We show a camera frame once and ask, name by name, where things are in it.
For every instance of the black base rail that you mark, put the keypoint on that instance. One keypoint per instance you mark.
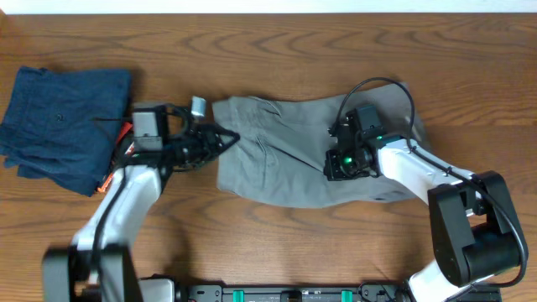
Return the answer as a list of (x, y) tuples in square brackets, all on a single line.
[(335, 293)]

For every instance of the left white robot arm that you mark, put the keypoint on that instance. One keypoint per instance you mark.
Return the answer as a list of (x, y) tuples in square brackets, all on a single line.
[(97, 265)]

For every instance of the orange black folded item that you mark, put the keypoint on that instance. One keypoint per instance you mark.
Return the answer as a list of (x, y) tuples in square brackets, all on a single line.
[(123, 147)]

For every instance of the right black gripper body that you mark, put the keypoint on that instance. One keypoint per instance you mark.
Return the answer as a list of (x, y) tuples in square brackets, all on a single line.
[(346, 165)]

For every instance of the folded navy blue garment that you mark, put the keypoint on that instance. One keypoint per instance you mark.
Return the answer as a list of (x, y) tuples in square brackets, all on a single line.
[(63, 125)]

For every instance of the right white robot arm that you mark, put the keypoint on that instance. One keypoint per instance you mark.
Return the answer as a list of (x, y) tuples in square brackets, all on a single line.
[(476, 234)]

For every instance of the grey shorts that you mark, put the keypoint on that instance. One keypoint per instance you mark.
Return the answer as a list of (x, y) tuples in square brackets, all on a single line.
[(280, 156)]

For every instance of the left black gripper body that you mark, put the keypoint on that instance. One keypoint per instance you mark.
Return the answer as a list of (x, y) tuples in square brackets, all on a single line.
[(185, 149)]

